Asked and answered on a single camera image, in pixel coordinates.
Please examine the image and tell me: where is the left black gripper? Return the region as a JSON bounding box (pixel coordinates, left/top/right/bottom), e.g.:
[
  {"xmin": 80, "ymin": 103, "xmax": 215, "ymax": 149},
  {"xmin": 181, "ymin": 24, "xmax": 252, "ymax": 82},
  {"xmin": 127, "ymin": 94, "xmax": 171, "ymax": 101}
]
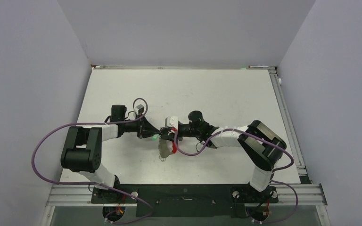
[{"xmin": 122, "ymin": 113, "xmax": 160, "ymax": 139}]

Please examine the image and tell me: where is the green key tag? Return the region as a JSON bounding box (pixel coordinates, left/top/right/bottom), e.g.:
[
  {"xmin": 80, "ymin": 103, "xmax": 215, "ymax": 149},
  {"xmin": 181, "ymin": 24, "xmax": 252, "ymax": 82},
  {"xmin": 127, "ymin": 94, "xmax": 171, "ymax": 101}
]
[{"xmin": 152, "ymin": 134, "xmax": 160, "ymax": 140}]

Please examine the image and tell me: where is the red-handled metal key holder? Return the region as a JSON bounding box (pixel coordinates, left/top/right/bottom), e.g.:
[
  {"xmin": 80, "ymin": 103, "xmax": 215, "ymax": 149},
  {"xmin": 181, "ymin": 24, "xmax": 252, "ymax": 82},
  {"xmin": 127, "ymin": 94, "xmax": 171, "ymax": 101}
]
[{"xmin": 158, "ymin": 138, "xmax": 177, "ymax": 161}]

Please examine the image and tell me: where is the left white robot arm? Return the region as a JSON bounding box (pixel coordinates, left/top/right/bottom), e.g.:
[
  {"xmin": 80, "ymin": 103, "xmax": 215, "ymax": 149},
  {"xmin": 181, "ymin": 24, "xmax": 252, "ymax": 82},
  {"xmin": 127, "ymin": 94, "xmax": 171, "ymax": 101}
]
[{"xmin": 60, "ymin": 105, "xmax": 159, "ymax": 202}]

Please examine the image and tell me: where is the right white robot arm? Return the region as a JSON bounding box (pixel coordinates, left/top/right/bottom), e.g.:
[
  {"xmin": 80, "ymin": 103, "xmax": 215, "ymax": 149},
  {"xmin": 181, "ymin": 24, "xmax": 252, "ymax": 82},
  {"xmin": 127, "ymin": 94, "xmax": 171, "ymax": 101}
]
[{"xmin": 160, "ymin": 111, "xmax": 287, "ymax": 202}]

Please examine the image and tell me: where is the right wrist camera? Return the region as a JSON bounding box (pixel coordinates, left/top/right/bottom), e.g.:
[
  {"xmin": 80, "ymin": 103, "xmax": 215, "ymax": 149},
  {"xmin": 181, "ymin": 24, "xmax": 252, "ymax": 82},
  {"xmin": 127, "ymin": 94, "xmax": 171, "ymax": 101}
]
[{"xmin": 165, "ymin": 116, "xmax": 179, "ymax": 129}]

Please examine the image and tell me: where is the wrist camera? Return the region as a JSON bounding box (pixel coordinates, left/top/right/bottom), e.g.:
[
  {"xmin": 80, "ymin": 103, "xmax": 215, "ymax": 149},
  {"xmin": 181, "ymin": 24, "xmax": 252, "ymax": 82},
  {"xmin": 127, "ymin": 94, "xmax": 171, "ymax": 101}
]
[
  {"xmin": 133, "ymin": 104, "xmax": 145, "ymax": 115},
  {"xmin": 165, "ymin": 116, "xmax": 179, "ymax": 129}
]

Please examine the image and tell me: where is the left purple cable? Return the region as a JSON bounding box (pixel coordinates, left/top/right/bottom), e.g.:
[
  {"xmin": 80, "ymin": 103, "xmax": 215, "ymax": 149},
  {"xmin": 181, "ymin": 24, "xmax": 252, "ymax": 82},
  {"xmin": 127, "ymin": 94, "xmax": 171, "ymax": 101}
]
[{"xmin": 31, "ymin": 97, "xmax": 155, "ymax": 225}]

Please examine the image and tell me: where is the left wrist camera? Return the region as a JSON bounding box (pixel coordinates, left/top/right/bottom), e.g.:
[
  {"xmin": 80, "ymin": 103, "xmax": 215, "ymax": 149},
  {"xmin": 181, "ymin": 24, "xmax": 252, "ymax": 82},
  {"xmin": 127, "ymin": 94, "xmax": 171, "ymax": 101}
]
[{"xmin": 133, "ymin": 104, "xmax": 145, "ymax": 115}]

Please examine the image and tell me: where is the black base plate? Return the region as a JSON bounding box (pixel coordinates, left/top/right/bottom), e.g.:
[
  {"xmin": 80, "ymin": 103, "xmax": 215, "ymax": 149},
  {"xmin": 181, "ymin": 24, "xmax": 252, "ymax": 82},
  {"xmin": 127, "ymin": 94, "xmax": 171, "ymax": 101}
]
[{"xmin": 91, "ymin": 184, "xmax": 279, "ymax": 218}]

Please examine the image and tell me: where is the aluminium back rail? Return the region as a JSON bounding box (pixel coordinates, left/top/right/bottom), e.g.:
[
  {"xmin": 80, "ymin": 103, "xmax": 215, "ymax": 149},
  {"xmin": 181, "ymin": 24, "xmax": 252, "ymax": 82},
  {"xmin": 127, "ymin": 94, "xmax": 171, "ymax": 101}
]
[{"xmin": 91, "ymin": 65, "xmax": 277, "ymax": 71}]

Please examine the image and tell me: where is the aluminium rail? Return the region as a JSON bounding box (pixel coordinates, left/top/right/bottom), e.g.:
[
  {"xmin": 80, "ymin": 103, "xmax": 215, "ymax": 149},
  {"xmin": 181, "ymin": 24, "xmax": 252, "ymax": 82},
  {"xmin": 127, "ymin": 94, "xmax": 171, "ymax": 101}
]
[
  {"xmin": 268, "ymin": 67, "xmax": 308, "ymax": 177},
  {"xmin": 45, "ymin": 184, "xmax": 329, "ymax": 207},
  {"xmin": 91, "ymin": 65, "xmax": 277, "ymax": 71}
]

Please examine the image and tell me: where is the aluminium front rail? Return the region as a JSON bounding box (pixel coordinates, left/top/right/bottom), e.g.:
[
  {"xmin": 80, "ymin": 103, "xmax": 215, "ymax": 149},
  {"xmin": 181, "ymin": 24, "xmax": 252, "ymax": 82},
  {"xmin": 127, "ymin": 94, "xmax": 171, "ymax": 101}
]
[{"xmin": 45, "ymin": 184, "xmax": 329, "ymax": 207}]

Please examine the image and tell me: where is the aluminium right rail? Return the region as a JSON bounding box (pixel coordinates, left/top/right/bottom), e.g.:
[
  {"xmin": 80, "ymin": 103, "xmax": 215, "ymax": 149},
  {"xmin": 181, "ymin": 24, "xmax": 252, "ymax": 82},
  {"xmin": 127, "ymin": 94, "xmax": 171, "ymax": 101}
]
[{"xmin": 268, "ymin": 67, "xmax": 308, "ymax": 177}]

